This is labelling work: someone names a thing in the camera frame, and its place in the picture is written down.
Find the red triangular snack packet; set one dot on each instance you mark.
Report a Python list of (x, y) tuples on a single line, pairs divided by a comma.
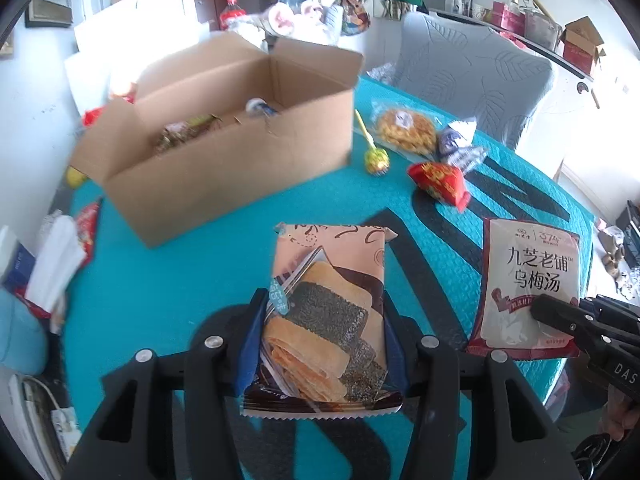
[(440, 180)]

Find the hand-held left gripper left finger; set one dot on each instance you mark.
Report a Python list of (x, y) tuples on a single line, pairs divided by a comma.
[(250, 360)]

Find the gold-brown snack packet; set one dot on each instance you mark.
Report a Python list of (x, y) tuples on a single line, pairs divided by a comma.
[(185, 132)]

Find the stack of white napkins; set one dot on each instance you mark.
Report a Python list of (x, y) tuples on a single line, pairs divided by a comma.
[(55, 265)]

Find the cardboard box with red print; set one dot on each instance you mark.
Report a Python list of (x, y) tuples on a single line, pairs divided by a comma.
[(582, 47)]

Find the red-capped cola bottle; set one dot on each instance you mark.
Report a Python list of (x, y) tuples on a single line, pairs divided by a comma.
[(232, 15)]

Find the brown cardboard box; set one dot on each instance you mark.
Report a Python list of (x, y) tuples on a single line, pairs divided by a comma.
[(225, 180)]

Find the blue deer-shaped humidifier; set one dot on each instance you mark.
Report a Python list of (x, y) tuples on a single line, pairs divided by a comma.
[(20, 335)]

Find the yellow lemon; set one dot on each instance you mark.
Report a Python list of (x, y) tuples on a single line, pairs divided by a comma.
[(76, 177)]

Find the yellow-stick green lollipop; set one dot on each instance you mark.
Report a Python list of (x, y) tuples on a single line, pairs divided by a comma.
[(377, 160)]

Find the seaweed cracker snack packet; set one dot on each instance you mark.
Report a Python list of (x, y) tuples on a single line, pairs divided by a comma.
[(325, 310)]

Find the pink gift box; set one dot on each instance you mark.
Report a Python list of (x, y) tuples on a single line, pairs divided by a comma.
[(509, 17)]

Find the white foam board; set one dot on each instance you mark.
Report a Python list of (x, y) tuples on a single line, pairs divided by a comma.
[(95, 80)]

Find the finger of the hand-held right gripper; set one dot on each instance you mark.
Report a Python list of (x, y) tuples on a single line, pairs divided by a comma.
[(615, 310), (555, 312)]

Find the white and blue tube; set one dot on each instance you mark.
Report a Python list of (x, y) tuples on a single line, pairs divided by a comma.
[(260, 106)]

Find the person's right hand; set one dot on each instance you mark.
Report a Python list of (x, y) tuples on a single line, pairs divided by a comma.
[(622, 417)]

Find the purple and white candy packet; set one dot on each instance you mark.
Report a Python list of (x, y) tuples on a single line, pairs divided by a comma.
[(467, 159), (455, 137)]

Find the white and maroon drink packet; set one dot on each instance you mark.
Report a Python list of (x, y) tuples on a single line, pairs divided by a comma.
[(525, 280)]

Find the round cracker packet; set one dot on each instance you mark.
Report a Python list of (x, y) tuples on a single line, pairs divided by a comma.
[(405, 130)]

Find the flat red snack packet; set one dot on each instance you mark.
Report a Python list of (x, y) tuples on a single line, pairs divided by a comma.
[(87, 225)]

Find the colourful printed bag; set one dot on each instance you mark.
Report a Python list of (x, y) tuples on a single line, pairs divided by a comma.
[(356, 15)]

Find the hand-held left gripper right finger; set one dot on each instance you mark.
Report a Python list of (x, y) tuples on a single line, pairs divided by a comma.
[(397, 360)]

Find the teal mat with black letters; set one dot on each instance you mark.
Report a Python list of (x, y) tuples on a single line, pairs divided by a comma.
[(175, 285)]

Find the pink plush toy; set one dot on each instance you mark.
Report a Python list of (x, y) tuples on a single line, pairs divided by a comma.
[(295, 17)]

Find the grey leaf-pattern chair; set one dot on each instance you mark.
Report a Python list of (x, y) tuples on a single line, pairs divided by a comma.
[(475, 75)]

